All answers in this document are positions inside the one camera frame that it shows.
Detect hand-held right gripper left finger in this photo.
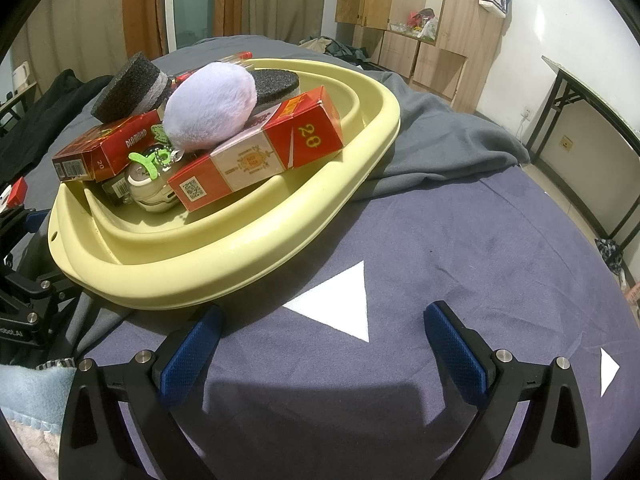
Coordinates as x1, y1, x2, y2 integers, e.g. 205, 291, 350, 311
60, 304, 224, 480

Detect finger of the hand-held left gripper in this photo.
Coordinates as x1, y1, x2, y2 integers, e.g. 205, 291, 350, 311
0, 207, 50, 241
0, 270, 76, 311

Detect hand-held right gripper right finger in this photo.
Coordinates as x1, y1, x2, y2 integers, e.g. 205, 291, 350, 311
423, 300, 602, 480

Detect dark barcode box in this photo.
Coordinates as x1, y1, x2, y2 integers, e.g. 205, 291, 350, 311
101, 174, 135, 207

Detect red box with gold print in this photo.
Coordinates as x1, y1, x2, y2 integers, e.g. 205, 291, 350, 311
51, 111, 168, 182

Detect cream plastic basin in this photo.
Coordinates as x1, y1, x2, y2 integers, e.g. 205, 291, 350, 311
47, 57, 402, 311

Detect white round case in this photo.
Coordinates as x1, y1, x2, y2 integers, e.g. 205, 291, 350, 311
124, 162, 180, 209

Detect green keychain charm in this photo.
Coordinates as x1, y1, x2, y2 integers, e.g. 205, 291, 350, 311
127, 124, 176, 181

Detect black round sponge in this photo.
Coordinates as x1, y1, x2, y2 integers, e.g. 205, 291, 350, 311
91, 51, 174, 124
248, 69, 301, 109

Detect red and white box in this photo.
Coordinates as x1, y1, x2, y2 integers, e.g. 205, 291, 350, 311
167, 86, 346, 213

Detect purple plush ball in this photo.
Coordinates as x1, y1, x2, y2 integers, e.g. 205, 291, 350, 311
163, 61, 258, 151

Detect red and clear tube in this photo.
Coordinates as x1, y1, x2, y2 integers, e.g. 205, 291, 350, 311
170, 51, 253, 86

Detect person's left forearm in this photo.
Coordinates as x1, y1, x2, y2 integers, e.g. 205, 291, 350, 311
0, 357, 76, 466

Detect black cloth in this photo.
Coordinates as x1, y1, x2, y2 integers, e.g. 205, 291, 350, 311
0, 69, 118, 181

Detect dark cloth pile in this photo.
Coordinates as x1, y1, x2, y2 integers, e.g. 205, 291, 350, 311
595, 237, 626, 273

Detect pink bag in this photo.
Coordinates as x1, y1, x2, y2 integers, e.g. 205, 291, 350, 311
622, 280, 640, 321

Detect grey blanket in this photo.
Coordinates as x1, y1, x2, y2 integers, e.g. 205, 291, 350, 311
345, 70, 532, 202

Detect glass door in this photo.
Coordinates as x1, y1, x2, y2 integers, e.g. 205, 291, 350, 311
164, 0, 217, 52

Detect wooden wardrobe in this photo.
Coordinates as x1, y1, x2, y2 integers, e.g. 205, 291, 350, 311
335, 0, 516, 113

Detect black folding table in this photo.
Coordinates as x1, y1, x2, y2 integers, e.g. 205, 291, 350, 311
530, 55, 640, 253

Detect dark clothes pile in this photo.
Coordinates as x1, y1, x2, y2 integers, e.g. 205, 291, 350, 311
299, 35, 382, 68

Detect pile of colourful clutter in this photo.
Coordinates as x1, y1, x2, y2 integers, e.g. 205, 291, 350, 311
390, 7, 441, 41

